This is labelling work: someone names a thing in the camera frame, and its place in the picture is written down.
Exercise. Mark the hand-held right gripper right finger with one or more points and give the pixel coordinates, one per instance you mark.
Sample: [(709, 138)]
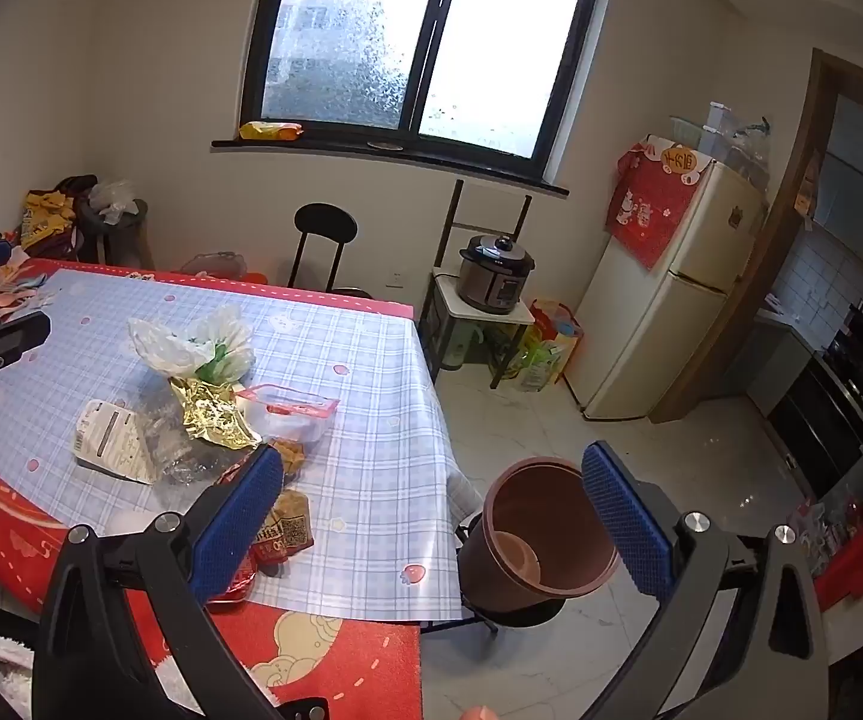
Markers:
[(626, 517)]

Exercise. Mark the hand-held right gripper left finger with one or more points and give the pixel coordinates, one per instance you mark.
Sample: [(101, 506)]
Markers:
[(240, 521)]

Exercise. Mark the brown snack packet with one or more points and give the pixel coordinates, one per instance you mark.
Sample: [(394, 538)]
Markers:
[(292, 521)]

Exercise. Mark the brown plastic bin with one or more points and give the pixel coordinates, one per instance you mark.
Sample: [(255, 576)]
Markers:
[(544, 532)]

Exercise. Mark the white labelled packet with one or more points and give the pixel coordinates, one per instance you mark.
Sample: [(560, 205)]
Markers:
[(112, 442)]

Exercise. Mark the white green-print plastic bag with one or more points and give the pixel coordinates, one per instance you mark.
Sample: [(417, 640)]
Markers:
[(199, 349)]

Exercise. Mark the pink white printed packet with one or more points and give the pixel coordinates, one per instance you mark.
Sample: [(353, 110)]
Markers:
[(23, 289)]

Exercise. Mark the red shiny wrapper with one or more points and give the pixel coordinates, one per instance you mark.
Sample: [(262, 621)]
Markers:
[(236, 581)]

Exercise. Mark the yellow printed snack bag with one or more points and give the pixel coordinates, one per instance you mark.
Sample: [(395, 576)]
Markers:
[(45, 221)]

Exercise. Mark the gold foil wrapper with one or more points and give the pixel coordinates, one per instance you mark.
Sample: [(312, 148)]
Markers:
[(214, 412)]

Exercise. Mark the clear crumpled plastic wrapper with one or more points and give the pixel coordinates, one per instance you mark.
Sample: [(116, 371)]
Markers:
[(169, 435)]

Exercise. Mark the red-rimmed clear pouch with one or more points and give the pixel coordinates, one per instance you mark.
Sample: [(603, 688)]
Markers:
[(289, 416)]

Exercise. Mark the black bin with plastic liner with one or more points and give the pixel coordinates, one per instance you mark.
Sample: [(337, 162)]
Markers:
[(120, 236)]

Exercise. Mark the clear crumpled plastic bag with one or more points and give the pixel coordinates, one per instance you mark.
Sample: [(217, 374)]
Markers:
[(112, 199)]

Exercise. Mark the black metal stool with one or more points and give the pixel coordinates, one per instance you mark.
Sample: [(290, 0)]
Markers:
[(521, 619)]

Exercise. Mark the red patterned tablecloth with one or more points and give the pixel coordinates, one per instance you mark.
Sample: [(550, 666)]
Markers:
[(326, 660)]

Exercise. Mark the colourful shopping bag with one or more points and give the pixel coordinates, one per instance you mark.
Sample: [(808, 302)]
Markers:
[(547, 349)]

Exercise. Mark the cream refrigerator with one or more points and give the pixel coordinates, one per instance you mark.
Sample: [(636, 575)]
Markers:
[(671, 315)]

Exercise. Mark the grey kitchen counter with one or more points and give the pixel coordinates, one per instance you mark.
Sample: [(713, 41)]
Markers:
[(776, 360)]

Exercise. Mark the clear bag behind table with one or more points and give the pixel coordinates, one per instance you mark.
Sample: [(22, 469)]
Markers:
[(214, 264)]

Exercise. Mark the green plastic bottle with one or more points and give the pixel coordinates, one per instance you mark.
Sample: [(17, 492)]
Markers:
[(460, 349)]

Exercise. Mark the black built-in oven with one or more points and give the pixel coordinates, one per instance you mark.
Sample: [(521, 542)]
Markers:
[(836, 397)]

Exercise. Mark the silver black pressure cooker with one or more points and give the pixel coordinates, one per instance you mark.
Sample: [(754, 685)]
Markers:
[(495, 274)]

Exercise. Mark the small white-top side table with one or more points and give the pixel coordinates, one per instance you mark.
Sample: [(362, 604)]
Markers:
[(446, 300)]

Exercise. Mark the black round-back chair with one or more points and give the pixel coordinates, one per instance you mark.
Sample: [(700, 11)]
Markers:
[(325, 225)]

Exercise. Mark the yellow orange snack packet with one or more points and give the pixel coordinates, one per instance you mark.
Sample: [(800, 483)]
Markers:
[(270, 132)]

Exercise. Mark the red printed cloth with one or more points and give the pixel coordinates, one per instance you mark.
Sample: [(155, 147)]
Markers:
[(652, 202)]

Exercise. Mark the clear containers stack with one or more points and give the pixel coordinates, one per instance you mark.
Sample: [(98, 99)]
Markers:
[(735, 139)]

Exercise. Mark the black framed window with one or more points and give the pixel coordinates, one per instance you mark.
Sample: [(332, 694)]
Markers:
[(431, 37)]

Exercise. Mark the white wall socket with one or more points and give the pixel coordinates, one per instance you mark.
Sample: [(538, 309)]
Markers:
[(397, 281)]

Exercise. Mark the wooden door frame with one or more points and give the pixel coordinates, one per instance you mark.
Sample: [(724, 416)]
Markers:
[(761, 262)]

